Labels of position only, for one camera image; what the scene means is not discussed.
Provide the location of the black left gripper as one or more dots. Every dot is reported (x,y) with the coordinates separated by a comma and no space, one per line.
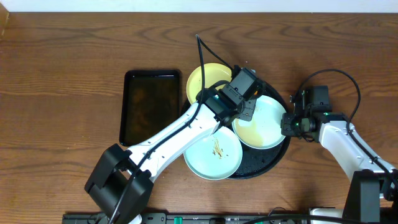
(249,109)

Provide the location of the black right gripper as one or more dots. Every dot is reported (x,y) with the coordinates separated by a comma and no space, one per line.
(287,129)

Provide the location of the light green plate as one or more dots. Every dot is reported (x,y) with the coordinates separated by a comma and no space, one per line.
(263,131)
(215,157)

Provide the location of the light green plate front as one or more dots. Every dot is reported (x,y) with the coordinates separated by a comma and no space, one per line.
(215,157)

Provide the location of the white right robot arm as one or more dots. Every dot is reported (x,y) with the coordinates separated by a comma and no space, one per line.
(372,196)

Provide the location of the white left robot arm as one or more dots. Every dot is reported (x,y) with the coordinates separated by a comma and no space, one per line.
(122,180)

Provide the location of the black round tray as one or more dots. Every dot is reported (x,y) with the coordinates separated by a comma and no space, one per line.
(256,162)

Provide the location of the black rectangular tray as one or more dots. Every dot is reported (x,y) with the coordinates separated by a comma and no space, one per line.
(151,102)

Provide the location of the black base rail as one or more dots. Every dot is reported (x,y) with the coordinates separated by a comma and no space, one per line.
(163,218)

